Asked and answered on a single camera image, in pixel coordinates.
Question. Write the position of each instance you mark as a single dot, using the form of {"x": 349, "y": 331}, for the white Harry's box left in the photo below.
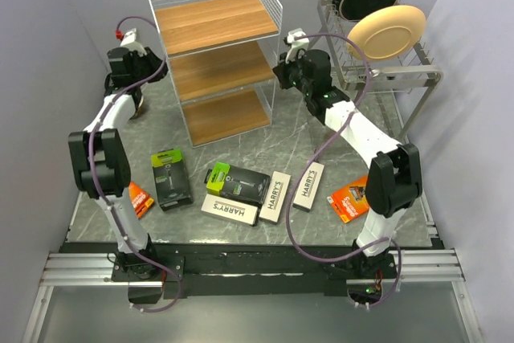
{"x": 230, "y": 210}

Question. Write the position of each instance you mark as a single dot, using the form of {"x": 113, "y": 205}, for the white harry's box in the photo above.
{"x": 309, "y": 185}
{"x": 230, "y": 210}
{"x": 276, "y": 194}

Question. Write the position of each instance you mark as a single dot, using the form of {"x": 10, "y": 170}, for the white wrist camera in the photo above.
{"x": 296, "y": 40}
{"x": 130, "y": 42}

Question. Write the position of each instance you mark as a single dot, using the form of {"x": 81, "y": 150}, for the orange gillette pack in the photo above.
{"x": 349, "y": 202}
{"x": 141, "y": 200}

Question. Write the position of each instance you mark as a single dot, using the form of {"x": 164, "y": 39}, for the orange Gillette pack left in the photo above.
{"x": 141, "y": 200}

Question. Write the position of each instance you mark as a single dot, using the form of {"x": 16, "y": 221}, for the orange Gillette pack right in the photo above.
{"x": 349, "y": 202}

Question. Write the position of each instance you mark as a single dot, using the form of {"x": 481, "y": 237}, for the white Harry's box middle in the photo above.
{"x": 276, "y": 194}

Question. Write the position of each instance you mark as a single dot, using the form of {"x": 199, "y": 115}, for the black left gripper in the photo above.
{"x": 155, "y": 62}

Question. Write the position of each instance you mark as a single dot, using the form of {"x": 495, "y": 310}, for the beige plate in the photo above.
{"x": 387, "y": 32}

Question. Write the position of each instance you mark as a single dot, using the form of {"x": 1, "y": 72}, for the white Harry's box right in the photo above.
{"x": 309, "y": 185}

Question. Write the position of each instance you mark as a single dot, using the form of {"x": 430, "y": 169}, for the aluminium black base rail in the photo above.
{"x": 202, "y": 269}

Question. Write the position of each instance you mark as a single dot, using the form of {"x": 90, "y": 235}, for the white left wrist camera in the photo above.
{"x": 130, "y": 42}

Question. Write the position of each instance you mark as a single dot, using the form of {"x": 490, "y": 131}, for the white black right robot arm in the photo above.
{"x": 394, "y": 179}

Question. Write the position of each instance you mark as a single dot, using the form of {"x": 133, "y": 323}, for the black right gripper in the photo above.
{"x": 283, "y": 67}

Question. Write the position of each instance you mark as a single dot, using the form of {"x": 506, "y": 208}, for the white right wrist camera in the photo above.
{"x": 296, "y": 40}

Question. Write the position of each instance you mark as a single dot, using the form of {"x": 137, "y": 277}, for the Gillette Labs razor box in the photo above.
{"x": 235, "y": 183}
{"x": 171, "y": 179}

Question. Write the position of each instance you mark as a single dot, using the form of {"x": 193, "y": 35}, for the metal dish rack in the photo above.
{"x": 411, "y": 70}

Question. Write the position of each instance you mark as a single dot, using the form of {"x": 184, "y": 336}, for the white wire wooden shelf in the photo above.
{"x": 220, "y": 58}

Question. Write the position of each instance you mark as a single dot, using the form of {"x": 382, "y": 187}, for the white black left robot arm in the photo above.
{"x": 100, "y": 164}

